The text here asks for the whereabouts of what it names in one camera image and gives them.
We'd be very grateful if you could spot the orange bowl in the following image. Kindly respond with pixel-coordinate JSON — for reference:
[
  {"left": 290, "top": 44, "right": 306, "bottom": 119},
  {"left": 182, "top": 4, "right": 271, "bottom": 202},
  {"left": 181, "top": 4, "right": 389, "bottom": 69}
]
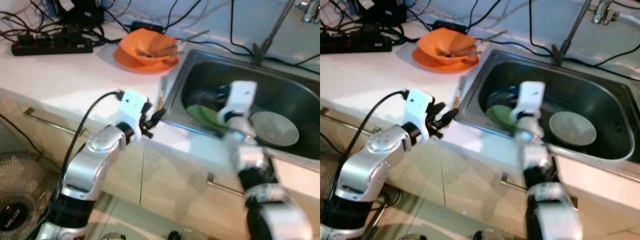
[
  {"left": 122, "top": 28, "right": 179, "bottom": 66},
  {"left": 417, "top": 27, "right": 478, "bottom": 66}
]

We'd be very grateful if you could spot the chrome faucet valve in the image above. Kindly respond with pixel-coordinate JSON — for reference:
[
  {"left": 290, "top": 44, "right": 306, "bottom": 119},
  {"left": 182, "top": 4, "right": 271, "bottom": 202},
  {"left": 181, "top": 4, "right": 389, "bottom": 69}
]
[
  {"left": 299, "top": 0, "right": 321, "bottom": 25},
  {"left": 590, "top": 0, "right": 621, "bottom": 25}
]

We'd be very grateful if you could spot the black wall cable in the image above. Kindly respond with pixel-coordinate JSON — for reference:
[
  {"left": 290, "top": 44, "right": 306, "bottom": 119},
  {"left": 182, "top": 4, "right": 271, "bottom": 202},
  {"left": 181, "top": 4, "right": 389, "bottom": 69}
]
[
  {"left": 230, "top": 0, "right": 321, "bottom": 68},
  {"left": 528, "top": 0, "right": 640, "bottom": 68}
]

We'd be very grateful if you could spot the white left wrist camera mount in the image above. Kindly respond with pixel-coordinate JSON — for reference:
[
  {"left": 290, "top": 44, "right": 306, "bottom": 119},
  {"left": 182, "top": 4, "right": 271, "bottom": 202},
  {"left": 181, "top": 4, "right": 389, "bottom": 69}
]
[
  {"left": 118, "top": 88, "right": 152, "bottom": 144},
  {"left": 404, "top": 88, "right": 435, "bottom": 144}
]

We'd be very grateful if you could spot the green plate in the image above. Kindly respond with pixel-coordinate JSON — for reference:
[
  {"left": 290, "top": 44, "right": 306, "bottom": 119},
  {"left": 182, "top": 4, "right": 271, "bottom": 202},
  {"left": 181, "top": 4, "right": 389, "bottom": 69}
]
[
  {"left": 485, "top": 104, "right": 521, "bottom": 133},
  {"left": 185, "top": 103, "right": 228, "bottom": 135}
]

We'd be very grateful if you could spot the long metal cabinet handle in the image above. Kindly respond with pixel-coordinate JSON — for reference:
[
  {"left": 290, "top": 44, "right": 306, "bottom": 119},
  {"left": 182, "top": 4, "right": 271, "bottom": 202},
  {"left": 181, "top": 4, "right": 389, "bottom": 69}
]
[
  {"left": 22, "top": 106, "right": 81, "bottom": 138},
  {"left": 320, "top": 106, "right": 373, "bottom": 138}
]

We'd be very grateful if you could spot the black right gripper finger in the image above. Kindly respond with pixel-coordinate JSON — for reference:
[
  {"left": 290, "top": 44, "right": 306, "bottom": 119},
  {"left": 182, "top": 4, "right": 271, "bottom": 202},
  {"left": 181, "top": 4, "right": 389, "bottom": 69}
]
[
  {"left": 486, "top": 87, "right": 511, "bottom": 107},
  {"left": 189, "top": 88, "right": 219, "bottom": 108}
]

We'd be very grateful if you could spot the white bowl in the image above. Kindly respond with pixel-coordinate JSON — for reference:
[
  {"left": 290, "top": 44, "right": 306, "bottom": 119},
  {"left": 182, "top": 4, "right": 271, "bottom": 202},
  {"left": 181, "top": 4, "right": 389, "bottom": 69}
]
[
  {"left": 548, "top": 110, "right": 598, "bottom": 147},
  {"left": 249, "top": 110, "right": 301, "bottom": 148}
]

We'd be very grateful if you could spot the grey floor fan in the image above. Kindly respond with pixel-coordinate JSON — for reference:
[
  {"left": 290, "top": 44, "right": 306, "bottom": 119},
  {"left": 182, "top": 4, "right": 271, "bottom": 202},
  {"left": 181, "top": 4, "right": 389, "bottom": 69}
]
[{"left": 0, "top": 151, "right": 63, "bottom": 240}]

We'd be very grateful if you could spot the long silver utensil handle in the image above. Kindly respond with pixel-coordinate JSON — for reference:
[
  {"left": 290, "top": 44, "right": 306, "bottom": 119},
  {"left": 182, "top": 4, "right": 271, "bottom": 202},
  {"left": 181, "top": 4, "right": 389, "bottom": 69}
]
[
  {"left": 452, "top": 29, "right": 508, "bottom": 55},
  {"left": 155, "top": 29, "right": 211, "bottom": 55}
]

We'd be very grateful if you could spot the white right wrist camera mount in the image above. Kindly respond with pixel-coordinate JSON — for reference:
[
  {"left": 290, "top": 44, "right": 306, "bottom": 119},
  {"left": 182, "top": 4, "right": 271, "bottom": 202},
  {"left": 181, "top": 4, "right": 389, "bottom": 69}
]
[
  {"left": 220, "top": 80, "right": 258, "bottom": 126},
  {"left": 515, "top": 80, "right": 546, "bottom": 123}
]

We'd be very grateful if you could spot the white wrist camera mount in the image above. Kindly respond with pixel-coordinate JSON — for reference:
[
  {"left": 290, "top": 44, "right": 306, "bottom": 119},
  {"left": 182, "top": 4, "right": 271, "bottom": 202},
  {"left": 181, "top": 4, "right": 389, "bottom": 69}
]
[
  {"left": 404, "top": 88, "right": 435, "bottom": 144},
  {"left": 220, "top": 80, "right": 258, "bottom": 126},
  {"left": 515, "top": 80, "right": 546, "bottom": 123},
  {"left": 118, "top": 88, "right": 152, "bottom": 144}
]

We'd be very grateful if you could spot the large black power adapter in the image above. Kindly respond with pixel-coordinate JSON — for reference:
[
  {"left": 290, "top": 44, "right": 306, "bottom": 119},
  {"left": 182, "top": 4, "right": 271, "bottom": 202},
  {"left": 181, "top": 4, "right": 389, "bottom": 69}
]
[
  {"left": 57, "top": 0, "right": 106, "bottom": 25},
  {"left": 357, "top": 0, "right": 401, "bottom": 23}
]

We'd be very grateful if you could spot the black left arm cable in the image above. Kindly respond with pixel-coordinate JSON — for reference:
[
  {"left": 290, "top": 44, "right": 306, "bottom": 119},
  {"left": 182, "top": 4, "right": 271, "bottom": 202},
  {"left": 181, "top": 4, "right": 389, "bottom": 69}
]
[
  {"left": 327, "top": 90, "right": 408, "bottom": 211},
  {"left": 47, "top": 90, "right": 125, "bottom": 221}
]

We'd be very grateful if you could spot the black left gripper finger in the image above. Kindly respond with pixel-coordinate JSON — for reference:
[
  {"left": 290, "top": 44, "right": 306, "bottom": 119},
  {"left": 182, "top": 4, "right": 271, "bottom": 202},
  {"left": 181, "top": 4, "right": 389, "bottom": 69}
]
[
  {"left": 439, "top": 108, "right": 459, "bottom": 127},
  {"left": 150, "top": 107, "right": 168, "bottom": 127}
]

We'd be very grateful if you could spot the orange plate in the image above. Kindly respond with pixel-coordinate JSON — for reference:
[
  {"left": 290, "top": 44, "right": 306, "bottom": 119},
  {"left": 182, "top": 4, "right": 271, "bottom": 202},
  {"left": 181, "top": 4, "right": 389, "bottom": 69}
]
[
  {"left": 113, "top": 45, "right": 181, "bottom": 75},
  {"left": 411, "top": 45, "right": 481, "bottom": 74}
]

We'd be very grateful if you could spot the flat black power brick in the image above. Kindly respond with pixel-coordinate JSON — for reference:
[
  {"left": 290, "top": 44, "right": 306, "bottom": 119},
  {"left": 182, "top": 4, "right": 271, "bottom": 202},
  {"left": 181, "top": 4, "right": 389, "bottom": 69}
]
[
  {"left": 130, "top": 21, "right": 165, "bottom": 34},
  {"left": 432, "top": 20, "right": 467, "bottom": 33}
]

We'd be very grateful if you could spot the black faucet pipe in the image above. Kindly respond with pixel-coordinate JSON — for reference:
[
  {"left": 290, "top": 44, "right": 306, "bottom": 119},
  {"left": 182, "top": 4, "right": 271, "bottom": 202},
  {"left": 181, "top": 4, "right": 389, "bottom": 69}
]
[
  {"left": 251, "top": 0, "right": 296, "bottom": 65},
  {"left": 551, "top": 0, "right": 593, "bottom": 65}
]

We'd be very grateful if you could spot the metal fork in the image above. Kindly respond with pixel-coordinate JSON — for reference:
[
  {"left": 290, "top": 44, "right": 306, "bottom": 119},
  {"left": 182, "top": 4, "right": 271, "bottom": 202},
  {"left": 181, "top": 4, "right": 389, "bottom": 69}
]
[
  {"left": 437, "top": 47, "right": 483, "bottom": 57},
  {"left": 137, "top": 48, "right": 185, "bottom": 57}
]

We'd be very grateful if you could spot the stainless steel sink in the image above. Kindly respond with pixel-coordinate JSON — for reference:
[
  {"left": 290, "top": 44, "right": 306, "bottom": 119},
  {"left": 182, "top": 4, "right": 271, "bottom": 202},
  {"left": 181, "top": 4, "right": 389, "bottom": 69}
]
[
  {"left": 161, "top": 48, "right": 321, "bottom": 162},
  {"left": 457, "top": 48, "right": 640, "bottom": 173}
]

